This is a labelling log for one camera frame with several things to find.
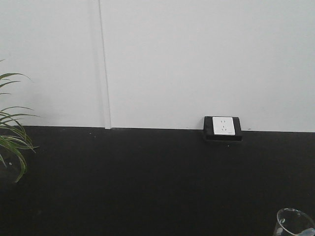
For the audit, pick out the clear glass beaker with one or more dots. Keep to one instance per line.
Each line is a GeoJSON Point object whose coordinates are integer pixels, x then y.
{"type": "Point", "coordinates": [293, 222]}

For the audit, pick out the black socket mounting box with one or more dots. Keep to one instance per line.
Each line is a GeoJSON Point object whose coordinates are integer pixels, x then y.
{"type": "Point", "coordinates": [209, 135]}

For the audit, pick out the green potted plant leaves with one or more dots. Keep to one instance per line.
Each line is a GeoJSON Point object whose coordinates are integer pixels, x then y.
{"type": "Point", "coordinates": [13, 136]}

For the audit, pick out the white wall power socket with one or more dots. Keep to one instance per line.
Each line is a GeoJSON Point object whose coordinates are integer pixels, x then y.
{"type": "Point", "coordinates": [223, 126]}

